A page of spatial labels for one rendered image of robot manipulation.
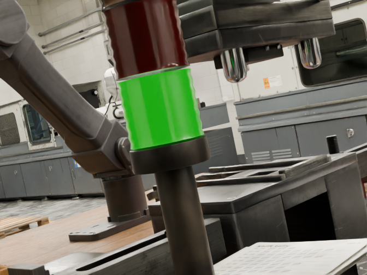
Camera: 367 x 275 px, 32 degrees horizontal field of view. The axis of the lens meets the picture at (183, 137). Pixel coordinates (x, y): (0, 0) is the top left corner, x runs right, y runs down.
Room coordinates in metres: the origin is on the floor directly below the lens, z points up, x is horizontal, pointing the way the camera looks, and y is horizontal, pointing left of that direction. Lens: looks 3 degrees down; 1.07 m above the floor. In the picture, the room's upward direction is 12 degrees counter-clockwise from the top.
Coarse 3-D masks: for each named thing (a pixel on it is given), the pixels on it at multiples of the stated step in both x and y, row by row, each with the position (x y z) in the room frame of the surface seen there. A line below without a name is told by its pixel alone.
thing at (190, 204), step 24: (168, 144) 0.31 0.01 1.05; (192, 144) 0.30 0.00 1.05; (144, 168) 0.31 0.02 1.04; (168, 168) 0.30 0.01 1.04; (192, 168) 0.32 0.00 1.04; (168, 192) 0.31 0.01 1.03; (192, 192) 0.31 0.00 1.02; (168, 216) 0.31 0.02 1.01; (192, 216) 0.31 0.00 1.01; (168, 240) 0.32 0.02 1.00; (192, 240) 0.31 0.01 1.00; (192, 264) 0.31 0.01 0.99
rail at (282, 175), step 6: (276, 174) 0.56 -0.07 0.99; (282, 174) 0.55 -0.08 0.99; (204, 180) 0.62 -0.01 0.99; (210, 180) 0.61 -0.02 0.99; (216, 180) 0.60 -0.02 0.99; (222, 180) 0.60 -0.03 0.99; (228, 180) 0.59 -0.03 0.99; (234, 180) 0.59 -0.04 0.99; (240, 180) 0.58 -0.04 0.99; (246, 180) 0.58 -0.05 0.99; (252, 180) 0.57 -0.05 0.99; (258, 180) 0.57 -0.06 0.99; (264, 180) 0.56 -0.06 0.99; (270, 180) 0.56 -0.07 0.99; (276, 180) 0.55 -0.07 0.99; (198, 186) 0.62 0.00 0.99
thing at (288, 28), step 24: (192, 0) 0.56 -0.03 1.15; (216, 0) 0.55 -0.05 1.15; (240, 0) 0.57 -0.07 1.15; (264, 0) 0.60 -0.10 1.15; (312, 0) 0.62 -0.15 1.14; (192, 24) 0.53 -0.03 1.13; (216, 24) 0.52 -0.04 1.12; (240, 24) 0.54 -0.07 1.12; (264, 24) 0.56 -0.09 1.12; (288, 24) 0.59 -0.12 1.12; (312, 24) 0.61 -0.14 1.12; (192, 48) 0.54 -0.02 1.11; (216, 48) 0.52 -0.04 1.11; (240, 48) 0.54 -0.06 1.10; (264, 48) 0.58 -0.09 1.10; (312, 48) 0.62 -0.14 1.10; (240, 72) 0.54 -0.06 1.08
